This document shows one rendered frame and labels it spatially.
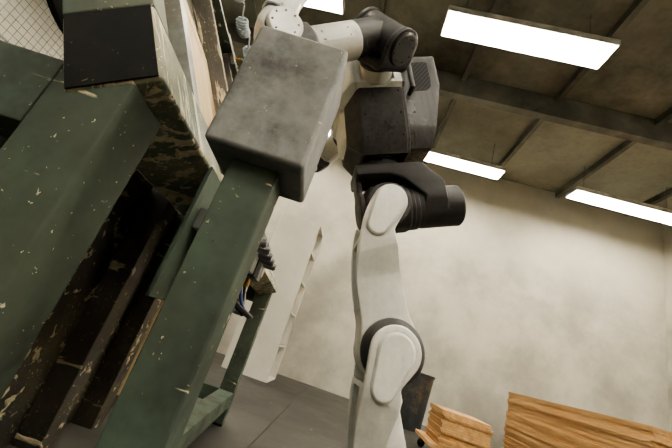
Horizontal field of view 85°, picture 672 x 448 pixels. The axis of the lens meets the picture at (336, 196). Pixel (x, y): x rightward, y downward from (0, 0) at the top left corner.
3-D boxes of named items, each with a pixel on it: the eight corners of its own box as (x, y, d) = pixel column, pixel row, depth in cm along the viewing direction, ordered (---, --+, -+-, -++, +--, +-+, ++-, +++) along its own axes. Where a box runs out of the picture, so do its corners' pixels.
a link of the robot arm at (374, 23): (366, 71, 87) (408, 61, 94) (373, 33, 81) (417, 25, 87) (338, 50, 93) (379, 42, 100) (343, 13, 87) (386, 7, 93)
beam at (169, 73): (59, 92, 41) (162, 77, 43) (59, 11, 45) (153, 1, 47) (260, 296, 246) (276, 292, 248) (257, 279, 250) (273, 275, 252)
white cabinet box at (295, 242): (266, 382, 430) (321, 223, 505) (221, 366, 437) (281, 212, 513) (274, 379, 485) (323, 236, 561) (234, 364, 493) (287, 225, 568)
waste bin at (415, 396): (429, 438, 425) (439, 378, 449) (383, 422, 432) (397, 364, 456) (419, 429, 475) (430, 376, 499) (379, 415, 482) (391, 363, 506)
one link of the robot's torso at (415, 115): (423, 189, 121) (406, 98, 134) (467, 136, 89) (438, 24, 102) (334, 194, 118) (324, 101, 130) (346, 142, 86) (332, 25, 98)
